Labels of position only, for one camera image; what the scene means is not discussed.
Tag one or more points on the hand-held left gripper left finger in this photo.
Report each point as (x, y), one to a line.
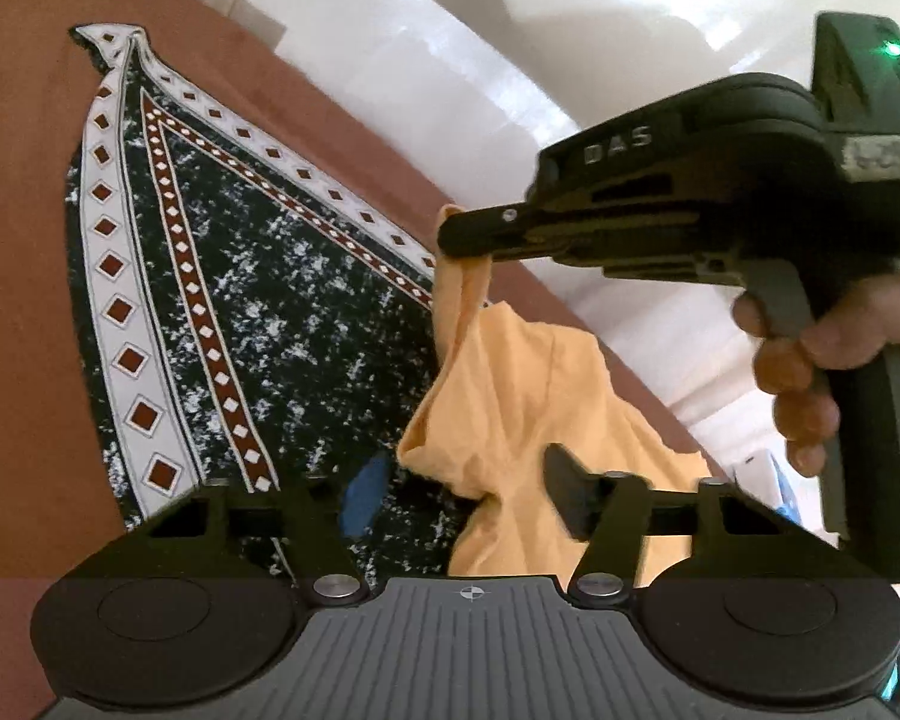
(366, 495)

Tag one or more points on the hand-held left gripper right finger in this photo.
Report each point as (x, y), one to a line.
(570, 495)

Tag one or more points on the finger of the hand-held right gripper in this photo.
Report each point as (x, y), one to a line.
(487, 234)

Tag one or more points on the blue white tissue pack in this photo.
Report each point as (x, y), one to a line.
(765, 476)

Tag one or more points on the yellow shirt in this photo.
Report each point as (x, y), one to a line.
(525, 390)

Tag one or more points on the person's right hand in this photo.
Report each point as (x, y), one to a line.
(862, 322)

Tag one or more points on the dark patterned blanket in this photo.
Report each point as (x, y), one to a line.
(270, 315)

